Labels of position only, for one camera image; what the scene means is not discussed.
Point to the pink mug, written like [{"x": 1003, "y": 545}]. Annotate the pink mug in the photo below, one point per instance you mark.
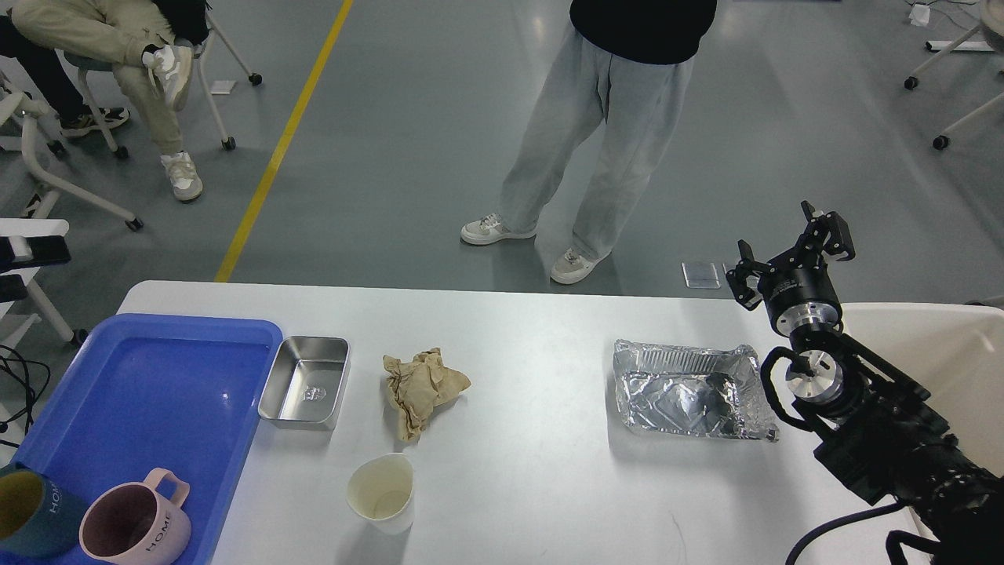
[{"x": 138, "y": 522}]

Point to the standing person grey trousers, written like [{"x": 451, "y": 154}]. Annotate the standing person grey trousers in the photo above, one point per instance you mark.
[{"x": 623, "y": 66}]

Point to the dark blue mug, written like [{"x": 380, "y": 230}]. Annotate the dark blue mug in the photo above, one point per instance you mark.
[{"x": 39, "y": 519}]

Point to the white side table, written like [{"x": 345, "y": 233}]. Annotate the white side table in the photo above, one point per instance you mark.
[{"x": 14, "y": 326}]

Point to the clear floor plate left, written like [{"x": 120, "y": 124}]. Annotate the clear floor plate left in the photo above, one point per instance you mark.
[{"x": 700, "y": 275}]

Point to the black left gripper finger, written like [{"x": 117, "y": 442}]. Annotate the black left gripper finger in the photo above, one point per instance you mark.
[
  {"x": 12, "y": 288},
  {"x": 19, "y": 251}
]

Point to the blue plastic tray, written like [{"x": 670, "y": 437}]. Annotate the blue plastic tray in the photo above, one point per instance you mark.
[{"x": 158, "y": 391}]

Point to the white plastic bin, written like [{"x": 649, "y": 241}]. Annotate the white plastic bin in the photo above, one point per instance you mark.
[{"x": 956, "y": 353}]

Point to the seated person beige clothes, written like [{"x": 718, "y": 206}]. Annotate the seated person beige clothes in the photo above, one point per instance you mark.
[{"x": 150, "y": 46}]

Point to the stainless steel rectangular container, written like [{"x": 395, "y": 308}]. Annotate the stainless steel rectangular container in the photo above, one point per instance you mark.
[{"x": 305, "y": 384}]

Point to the aluminium foil tray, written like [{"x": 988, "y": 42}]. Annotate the aluminium foil tray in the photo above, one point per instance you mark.
[{"x": 692, "y": 392}]

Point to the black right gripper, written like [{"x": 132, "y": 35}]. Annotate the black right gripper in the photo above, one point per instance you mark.
[{"x": 796, "y": 298}]

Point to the crumpled brown paper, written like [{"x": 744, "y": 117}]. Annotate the crumpled brown paper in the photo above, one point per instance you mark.
[{"x": 417, "y": 387}]

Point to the white paper cup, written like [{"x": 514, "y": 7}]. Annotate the white paper cup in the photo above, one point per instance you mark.
[{"x": 382, "y": 492}]

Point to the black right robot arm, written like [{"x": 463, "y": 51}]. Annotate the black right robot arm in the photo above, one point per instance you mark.
[{"x": 878, "y": 436}]

